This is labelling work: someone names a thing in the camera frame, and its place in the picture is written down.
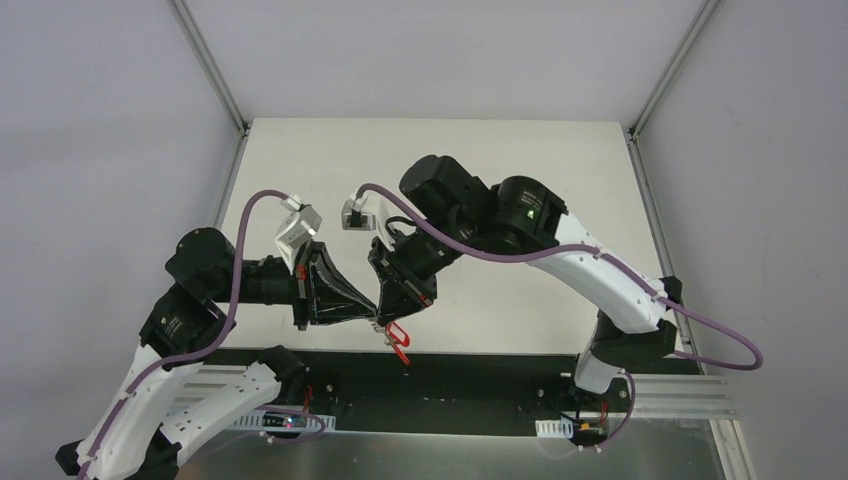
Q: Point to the silver key with red tag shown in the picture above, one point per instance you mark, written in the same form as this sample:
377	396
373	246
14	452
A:
396	335

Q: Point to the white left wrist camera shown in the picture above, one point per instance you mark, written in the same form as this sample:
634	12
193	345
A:
299	227

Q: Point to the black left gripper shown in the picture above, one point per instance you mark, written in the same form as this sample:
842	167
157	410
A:
302	293

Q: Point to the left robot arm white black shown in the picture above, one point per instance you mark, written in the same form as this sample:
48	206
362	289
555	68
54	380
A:
141	437

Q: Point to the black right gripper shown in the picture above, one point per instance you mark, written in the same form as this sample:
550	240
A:
404	275

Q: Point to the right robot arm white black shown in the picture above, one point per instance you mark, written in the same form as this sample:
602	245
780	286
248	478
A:
443	213

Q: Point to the right controller board with wires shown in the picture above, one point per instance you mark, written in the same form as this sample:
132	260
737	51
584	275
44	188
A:
591	432

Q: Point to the metal key organizer red handle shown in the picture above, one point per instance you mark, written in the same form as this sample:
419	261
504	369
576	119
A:
399	351

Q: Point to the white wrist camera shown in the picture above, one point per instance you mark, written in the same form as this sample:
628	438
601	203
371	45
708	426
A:
299	227
368	213

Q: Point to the left controller board with wires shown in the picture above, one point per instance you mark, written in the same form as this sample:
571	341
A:
290	417

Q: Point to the controller board with wires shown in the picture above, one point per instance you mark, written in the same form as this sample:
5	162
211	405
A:
591	432
290	417

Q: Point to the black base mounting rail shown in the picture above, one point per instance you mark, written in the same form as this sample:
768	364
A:
452	394

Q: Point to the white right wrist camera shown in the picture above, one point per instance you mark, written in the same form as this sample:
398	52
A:
368	213

